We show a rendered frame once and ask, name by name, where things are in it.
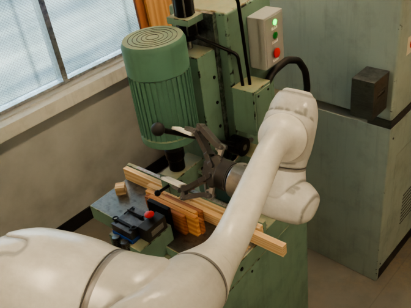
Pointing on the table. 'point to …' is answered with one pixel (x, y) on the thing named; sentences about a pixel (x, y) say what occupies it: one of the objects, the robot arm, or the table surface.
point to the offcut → (120, 188)
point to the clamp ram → (161, 211)
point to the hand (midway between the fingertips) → (172, 154)
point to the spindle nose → (175, 159)
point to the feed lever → (233, 142)
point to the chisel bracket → (190, 174)
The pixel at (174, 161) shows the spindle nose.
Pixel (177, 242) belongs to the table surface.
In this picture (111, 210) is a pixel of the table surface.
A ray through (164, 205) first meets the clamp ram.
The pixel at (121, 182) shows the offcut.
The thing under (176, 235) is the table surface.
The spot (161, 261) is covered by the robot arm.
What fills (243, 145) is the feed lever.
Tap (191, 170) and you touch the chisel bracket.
